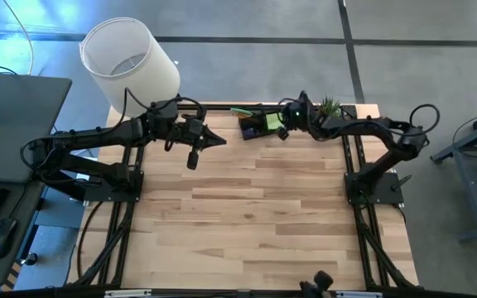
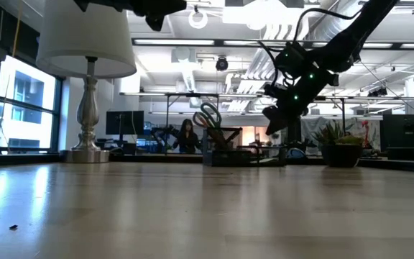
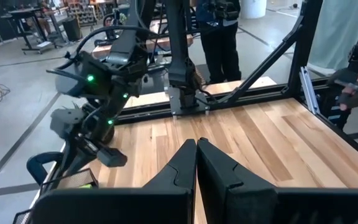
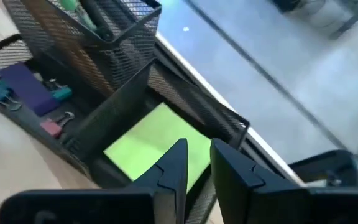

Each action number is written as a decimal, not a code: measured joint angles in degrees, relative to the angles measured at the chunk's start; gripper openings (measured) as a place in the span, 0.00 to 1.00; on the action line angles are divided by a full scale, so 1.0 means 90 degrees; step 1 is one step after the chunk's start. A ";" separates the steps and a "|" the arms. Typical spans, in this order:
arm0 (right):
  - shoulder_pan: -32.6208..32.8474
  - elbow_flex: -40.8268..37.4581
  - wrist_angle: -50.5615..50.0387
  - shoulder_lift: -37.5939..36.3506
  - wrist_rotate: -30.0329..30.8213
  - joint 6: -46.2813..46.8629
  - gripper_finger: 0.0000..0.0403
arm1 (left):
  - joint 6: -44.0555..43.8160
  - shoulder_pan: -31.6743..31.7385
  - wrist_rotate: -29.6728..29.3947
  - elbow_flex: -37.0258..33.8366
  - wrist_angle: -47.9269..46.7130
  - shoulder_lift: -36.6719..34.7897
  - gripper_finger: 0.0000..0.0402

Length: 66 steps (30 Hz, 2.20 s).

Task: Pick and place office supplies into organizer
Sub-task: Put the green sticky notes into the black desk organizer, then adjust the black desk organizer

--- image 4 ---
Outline black pen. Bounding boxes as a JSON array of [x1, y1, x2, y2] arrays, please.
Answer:
[[79, 0, 116, 42]]

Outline green sticky note pad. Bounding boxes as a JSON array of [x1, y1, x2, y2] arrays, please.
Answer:
[[103, 102, 213, 192]]

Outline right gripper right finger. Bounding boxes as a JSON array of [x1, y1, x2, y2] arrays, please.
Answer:
[[209, 138, 358, 224]]

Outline purple eraser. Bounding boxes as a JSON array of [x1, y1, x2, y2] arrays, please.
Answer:
[[0, 62, 60, 116]]

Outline teal binder clip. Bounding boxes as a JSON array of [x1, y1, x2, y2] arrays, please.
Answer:
[[44, 79, 73, 102]]

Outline pink binder clip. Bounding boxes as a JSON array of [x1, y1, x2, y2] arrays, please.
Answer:
[[39, 111, 76, 138]]

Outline black mesh desk organizer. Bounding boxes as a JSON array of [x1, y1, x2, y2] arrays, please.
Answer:
[[0, 0, 250, 224]]

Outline black table clamp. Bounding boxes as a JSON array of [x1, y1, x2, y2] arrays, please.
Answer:
[[289, 149, 358, 188]]

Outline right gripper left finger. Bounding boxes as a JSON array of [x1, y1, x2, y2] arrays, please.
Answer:
[[0, 138, 189, 224]]

